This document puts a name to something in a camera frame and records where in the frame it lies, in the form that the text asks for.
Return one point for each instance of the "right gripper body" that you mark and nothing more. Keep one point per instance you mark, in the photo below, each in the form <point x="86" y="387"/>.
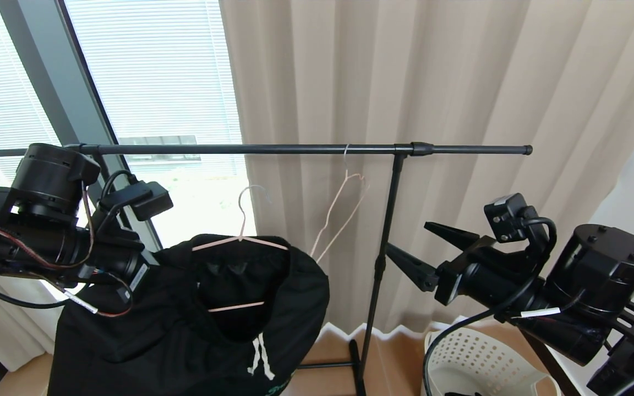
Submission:
<point x="493" y="275"/>

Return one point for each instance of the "pink clothes hanger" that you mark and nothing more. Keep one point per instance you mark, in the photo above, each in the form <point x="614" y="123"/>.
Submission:
<point x="240" y="238"/>
<point x="344" y="159"/>

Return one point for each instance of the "white laundry basket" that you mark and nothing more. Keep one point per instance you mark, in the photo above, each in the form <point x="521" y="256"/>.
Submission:
<point x="476" y="357"/>

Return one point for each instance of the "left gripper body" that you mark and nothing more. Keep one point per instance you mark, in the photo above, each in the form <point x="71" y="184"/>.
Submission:
<point x="75" y="253"/>

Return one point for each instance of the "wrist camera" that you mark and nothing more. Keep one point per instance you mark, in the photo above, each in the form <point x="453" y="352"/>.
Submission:
<point x="146" y="201"/>
<point x="507" y="217"/>

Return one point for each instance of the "black shorts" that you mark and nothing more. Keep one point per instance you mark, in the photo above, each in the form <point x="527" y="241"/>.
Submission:
<point x="130" y="341"/>

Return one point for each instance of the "black clothes rack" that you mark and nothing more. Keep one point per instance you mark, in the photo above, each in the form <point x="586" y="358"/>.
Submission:
<point x="267" y="149"/>

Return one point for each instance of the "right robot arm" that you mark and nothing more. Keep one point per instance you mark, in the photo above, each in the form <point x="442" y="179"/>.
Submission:
<point x="603" y="264"/>

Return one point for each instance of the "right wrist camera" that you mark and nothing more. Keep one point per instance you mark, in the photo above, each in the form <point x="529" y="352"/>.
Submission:
<point x="507" y="217"/>

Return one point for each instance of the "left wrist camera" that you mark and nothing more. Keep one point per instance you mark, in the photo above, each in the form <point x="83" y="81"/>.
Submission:
<point x="146" y="201"/>

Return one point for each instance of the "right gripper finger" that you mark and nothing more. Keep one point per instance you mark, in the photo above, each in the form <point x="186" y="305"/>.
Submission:
<point x="454" y="235"/>
<point x="419" y="269"/>

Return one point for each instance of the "beige curtain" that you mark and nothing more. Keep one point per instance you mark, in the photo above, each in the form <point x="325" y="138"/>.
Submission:
<point x="9" y="335"/>
<point x="460" y="66"/>

